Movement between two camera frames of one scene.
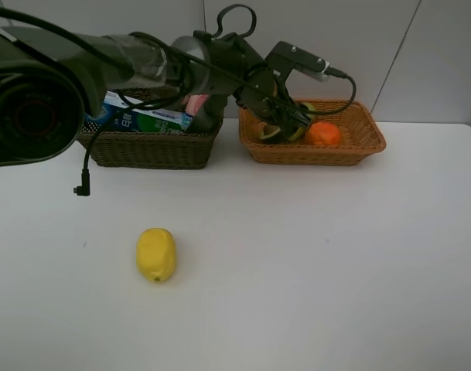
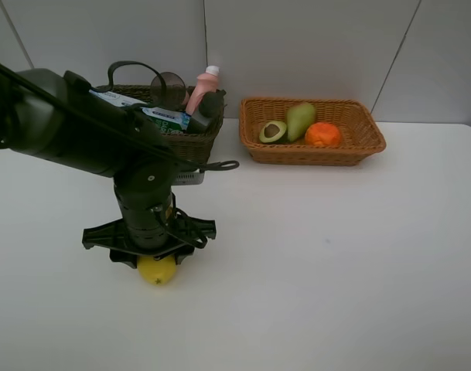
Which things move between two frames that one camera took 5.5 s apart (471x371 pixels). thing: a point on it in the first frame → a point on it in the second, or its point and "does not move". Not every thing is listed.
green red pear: [309, 110] does not move
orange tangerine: [322, 134] does not move
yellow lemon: [155, 254] does not move
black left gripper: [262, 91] → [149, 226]
